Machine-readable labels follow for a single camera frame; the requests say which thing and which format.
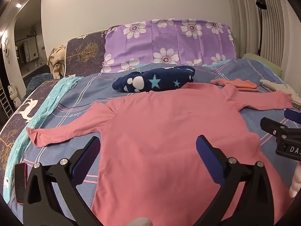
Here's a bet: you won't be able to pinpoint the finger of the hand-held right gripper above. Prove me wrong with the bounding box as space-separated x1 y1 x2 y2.
260 117 301 137
284 109 301 121

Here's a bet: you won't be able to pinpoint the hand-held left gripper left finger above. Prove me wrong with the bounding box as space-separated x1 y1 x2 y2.
22 136 101 226

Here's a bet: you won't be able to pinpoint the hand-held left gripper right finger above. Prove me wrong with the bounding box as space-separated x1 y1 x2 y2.
196 135 274 226

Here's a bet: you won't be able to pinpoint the pink long-sleeved shirt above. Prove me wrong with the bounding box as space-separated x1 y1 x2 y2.
26 83 294 226

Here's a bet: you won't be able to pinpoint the folded white clothes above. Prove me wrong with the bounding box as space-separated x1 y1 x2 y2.
259 79 301 110

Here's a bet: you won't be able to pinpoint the beige clothes pile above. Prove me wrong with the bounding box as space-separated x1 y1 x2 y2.
46 45 67 79

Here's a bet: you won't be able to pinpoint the person's right hand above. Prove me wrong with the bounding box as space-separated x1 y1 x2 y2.
289 162 301 199

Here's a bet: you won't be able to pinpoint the folded coral garment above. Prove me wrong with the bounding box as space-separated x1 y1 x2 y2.
210 78 259 92

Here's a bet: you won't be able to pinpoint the blue-grey striped duvet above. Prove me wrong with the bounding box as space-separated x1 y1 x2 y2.
5 59 301 226

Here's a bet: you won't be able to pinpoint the light green pillow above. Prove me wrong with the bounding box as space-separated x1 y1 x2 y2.
242 53 284 77

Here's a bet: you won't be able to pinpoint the teal blanket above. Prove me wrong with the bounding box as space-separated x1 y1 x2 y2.
3 76 84 193

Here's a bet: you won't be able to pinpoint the red-cased phone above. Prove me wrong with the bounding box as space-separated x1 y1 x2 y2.
14 162 28 204

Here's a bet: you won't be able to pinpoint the beige pleated curtain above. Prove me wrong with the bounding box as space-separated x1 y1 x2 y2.
229 0 297 64

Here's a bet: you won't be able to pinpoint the dark blue cloth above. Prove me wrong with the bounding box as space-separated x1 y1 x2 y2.
25 73 55 95

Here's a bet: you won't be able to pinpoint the white cat figurine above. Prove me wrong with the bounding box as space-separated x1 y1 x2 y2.
7 83 22 107

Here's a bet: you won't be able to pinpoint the navy star print blanket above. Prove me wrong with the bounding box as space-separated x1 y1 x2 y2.
112 66 196 93

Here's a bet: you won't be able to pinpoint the white ladder rack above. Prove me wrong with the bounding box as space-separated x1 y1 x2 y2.
0 85 12 118

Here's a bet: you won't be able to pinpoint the purple deer print bedsheet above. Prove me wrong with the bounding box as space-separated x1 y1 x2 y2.
0 29 111 170

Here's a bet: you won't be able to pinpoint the black floor lamp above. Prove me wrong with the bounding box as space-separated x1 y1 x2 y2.
256 0 267 56

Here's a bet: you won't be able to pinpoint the purple floral pillow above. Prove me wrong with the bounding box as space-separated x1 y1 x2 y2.
101 19 236 73

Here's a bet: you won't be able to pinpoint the arched wall mirror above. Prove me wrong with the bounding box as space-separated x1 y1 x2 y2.
14 0 47 77

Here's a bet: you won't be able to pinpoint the white wall ornament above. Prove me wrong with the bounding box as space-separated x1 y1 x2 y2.
2 36 11 57

